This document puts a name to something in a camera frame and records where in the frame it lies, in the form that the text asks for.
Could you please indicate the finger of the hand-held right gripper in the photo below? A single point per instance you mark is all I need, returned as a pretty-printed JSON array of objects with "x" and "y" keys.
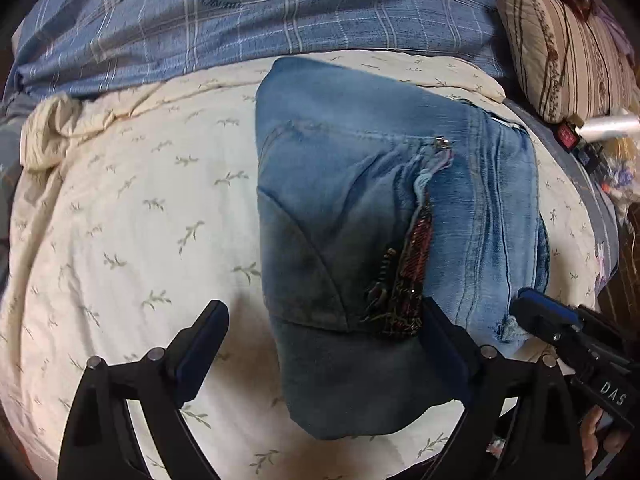
[
  {"x": 535, "y": 322},
  {"x": 545, "y": 302}
]

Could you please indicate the white plastic roll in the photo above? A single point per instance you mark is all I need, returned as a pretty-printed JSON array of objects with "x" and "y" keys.
[{"x": 610, "y": 126}]

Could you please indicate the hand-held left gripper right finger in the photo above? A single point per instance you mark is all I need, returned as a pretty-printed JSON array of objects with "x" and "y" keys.
[{"x": 445, "y": 350}]

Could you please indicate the small red box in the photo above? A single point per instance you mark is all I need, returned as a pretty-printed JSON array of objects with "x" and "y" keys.
[{"x": 569, "y": 136}]

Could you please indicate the striped beige pillow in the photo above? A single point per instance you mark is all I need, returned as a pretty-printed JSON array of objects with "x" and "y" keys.
[{"x": 560, "y": 45}]

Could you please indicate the person's right hand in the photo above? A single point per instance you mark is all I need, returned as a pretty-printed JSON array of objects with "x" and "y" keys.
[{"x": 595, "y": 430}]

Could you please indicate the cream leaf-print blanket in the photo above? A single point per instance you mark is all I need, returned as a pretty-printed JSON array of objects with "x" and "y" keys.
[{"x": 125, "y": 210}]

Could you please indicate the clear plastic bag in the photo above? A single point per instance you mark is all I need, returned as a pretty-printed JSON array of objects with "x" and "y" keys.
[{"x": 622, "y": 170}]

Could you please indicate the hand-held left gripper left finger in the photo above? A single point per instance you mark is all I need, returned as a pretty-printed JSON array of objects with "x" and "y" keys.
[{"x": 192, "y": 355}]

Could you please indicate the blue plaid blanket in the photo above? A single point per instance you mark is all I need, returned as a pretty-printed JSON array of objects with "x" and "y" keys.
[{"x": 350, "y": 10}]

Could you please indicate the purple cloth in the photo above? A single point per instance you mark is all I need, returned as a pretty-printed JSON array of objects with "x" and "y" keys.
[{"x": 617, "y": 30}]

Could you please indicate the blue denim pants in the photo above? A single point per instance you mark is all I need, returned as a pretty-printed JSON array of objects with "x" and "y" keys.
[{"x": 340, "y": 185}]

